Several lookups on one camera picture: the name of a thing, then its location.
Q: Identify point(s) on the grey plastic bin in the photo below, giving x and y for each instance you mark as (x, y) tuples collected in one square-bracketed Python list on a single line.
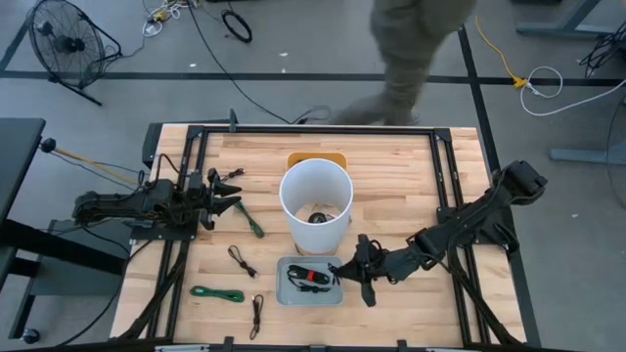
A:
[(293, 298)]

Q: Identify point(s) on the black desk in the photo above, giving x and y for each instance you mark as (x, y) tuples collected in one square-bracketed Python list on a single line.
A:
[(19, 146)]

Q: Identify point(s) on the black aluminium table frame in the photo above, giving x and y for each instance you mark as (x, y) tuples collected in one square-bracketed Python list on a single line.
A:
[(318, 129)]

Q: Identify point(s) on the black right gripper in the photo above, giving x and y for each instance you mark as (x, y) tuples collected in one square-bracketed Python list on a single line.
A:
[(367, 264)]

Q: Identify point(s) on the black caster wheel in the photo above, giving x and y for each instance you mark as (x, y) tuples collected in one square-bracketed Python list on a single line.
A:
[(31, 336)]

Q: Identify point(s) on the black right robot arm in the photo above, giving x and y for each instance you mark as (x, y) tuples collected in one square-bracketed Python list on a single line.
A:
[(469, 222)]

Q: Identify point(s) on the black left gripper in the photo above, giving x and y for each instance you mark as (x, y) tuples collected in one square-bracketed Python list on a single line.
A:
[(200, 195)]

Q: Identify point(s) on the person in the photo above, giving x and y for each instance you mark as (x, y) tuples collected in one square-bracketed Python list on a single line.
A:
[(406, 49)]

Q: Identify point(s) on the white cylindrical bucket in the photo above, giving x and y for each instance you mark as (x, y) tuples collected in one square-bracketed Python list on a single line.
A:
[(293, 195)]

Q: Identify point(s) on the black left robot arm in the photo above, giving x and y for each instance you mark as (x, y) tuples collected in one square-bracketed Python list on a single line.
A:
[(122, 205)]

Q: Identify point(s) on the grey table leg frame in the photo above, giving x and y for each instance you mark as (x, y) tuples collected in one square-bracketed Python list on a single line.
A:
[(567, 27)]

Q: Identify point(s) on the black floor fan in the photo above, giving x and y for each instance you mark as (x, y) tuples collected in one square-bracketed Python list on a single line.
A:
[(68, 44)]

